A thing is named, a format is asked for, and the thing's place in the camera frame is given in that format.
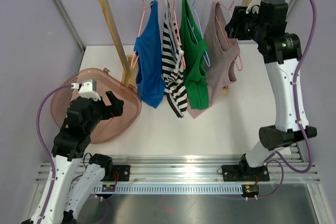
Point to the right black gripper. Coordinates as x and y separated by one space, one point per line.
239 17

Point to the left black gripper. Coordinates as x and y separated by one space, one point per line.
115 109

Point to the mauve tank top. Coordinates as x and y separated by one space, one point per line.
221 51

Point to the light blue hanger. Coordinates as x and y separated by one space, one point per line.
205 53

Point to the green tank top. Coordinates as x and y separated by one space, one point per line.
194 46

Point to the blue tank top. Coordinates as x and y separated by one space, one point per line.
148 50

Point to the black white striped tank top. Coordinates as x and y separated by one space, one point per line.
173 64

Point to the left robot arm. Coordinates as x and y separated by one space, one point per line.
59 203

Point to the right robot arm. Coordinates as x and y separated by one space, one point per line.
265 24

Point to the translucent pink plastic basin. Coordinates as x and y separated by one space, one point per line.
107 130

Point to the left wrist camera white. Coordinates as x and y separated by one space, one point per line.
87 89

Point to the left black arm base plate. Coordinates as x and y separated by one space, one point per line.
119 172

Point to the aluminium mounting rail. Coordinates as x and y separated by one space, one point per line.
195 169

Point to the white slotted cable duct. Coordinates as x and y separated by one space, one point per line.
170 189

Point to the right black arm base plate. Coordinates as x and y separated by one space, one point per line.
232 173

